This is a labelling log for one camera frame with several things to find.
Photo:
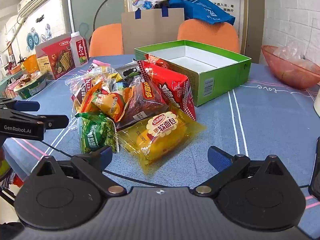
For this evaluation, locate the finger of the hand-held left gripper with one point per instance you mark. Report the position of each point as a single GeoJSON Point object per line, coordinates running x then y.
{"type": "Point", "coordinates": [56, 122]}
{"type": "Point", "coordinates": [27, 106]}

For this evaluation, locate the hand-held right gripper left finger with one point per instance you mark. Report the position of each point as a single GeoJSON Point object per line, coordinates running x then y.
{"type": "Point", "coordinates": [107, 153]}

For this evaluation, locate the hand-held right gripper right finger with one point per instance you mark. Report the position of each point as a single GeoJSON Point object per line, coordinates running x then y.
{"type": "Point", "coordinates": [218, 158]}

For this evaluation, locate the green pea snack packet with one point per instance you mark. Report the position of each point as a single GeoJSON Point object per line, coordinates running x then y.
{"type": "Point", "coordinates": [97, 132]}

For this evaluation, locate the clear packet with red label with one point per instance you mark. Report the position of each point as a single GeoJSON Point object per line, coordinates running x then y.
{"type": "Point", "coordinates": [83, 86]}

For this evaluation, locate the orange yellow snack packet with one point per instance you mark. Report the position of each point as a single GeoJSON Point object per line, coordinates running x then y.
{"type": "Point", "coordinates": [110, 105]}

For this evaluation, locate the yellow bread packet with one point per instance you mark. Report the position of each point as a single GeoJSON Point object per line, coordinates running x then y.
{"type": "Point", "coordinates": [160, 135]}

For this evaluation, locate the dark red date packet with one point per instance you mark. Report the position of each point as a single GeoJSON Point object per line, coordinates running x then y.
{"type": "Point", "coordinates": [142, 105]}

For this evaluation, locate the pink-edged cracker packet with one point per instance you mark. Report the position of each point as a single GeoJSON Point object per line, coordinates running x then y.
{"type": "Point", "coordinates": [98, 66]}

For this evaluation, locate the small yellow snack packet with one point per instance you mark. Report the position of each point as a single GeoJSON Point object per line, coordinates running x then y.
{"type": "Point", "coordinates": [115, 78]}

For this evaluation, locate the green cardboard box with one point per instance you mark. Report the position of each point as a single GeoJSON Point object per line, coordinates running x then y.
{"type": "Point", "coordinates": [220, 80]}

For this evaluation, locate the large red snack packet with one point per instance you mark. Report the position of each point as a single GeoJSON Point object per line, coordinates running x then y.
{"type": "Point", "coordinates": [172, 85]}

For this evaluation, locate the instant noodle bowl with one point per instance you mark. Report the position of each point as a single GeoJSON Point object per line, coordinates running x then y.
{"type": "Point", "coordinates": [30, 87]}

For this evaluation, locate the red cracker box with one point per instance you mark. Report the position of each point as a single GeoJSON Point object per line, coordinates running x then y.
{"type": "Point", "coordinates": [57, 57]}

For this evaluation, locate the white drink bottle red label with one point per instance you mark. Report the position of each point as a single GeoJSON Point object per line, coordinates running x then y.
{"type": "Point", "coordinates": [78, 50]}

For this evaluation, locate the orange chair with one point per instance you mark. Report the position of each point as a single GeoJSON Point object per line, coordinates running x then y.
{"type": "Point", "coordinates": [106, 40]}
{"type": "Point", "coordinates": [207, 32]}

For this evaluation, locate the black device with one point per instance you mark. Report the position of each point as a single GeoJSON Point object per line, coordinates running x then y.
{"type": "Point", "coordinates": [315, 170]}

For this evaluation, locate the white air conditioner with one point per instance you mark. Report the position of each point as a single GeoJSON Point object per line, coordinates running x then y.
{"type": "Point", "coordinates": [32, 0]}

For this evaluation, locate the pink plastic bowl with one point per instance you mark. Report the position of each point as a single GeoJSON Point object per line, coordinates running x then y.
{"type": "Point", "coordinates": [287, 72]}

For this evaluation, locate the white thermos jug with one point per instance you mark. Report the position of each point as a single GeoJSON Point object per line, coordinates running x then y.
{"type": "Point", "coordinates": [317, 107]}

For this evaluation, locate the clear plastic wrap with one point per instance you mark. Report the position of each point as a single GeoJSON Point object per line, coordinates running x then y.
{"type": "Point", "coordinates": [292, 52]}

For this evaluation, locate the blue plastic bag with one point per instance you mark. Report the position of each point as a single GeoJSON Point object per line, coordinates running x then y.
{"type": "Point", "coordinates": [207, 10]}

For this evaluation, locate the blue flower wall stickers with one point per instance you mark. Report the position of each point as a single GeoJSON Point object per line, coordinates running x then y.
{"type": "Point", "coordinates": [33, 38]}

